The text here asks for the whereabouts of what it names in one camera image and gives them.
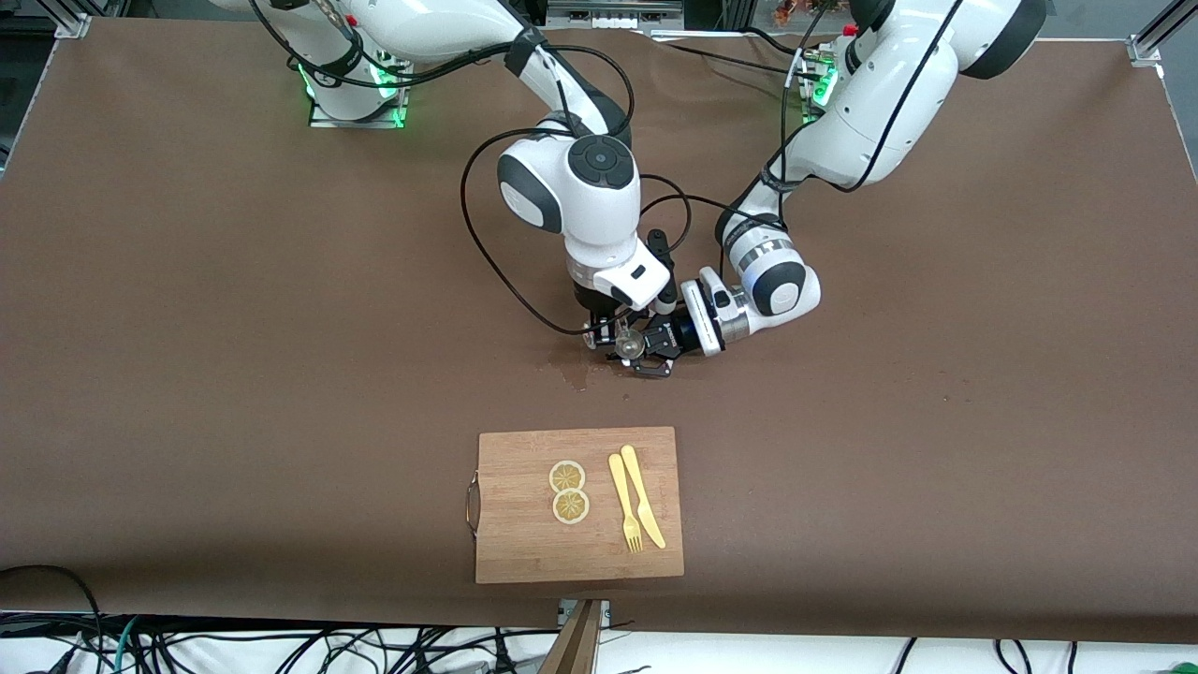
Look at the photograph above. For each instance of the grey power strip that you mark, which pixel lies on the grey power strip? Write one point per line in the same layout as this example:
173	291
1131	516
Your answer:
613	19

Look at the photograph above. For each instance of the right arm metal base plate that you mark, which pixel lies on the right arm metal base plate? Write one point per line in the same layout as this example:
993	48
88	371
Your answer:
356	123

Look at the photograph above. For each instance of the steel jigger measuring cup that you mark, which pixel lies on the steel jigger measuring cup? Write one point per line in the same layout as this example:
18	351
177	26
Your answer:
632	346

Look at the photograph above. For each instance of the yellow plastic knife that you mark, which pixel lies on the yellow plastic knife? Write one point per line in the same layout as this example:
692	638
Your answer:
641	491

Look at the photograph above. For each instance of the wooden post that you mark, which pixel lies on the wooden post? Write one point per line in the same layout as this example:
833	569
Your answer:
576	646

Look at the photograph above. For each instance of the wooden cutting board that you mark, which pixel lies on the wooden cutting board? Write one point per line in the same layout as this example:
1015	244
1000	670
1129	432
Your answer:
524	543

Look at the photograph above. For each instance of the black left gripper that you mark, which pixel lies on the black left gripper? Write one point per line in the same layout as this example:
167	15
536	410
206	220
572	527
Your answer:
686	336

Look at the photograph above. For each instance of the brown table cover sheet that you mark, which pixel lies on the brown table cover sheet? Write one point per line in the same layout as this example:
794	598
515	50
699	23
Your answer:
187	468

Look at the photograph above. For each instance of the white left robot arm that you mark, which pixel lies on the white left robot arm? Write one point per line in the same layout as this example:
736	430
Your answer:
880	103

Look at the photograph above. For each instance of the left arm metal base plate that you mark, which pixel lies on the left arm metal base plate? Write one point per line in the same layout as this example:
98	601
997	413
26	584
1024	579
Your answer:
816	98

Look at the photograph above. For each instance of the yellow plastic fork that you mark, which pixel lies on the yellow plastic fork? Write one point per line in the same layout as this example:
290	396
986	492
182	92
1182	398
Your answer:
622	496

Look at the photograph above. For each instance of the lemon slice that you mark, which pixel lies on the lemon slice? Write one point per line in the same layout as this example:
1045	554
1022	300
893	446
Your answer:
567	476
571	507

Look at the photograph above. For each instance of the small metal bracket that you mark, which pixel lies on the small metal bracket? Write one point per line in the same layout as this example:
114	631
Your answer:
564	610

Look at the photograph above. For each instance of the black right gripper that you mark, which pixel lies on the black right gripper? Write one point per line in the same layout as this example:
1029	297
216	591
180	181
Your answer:
593	300

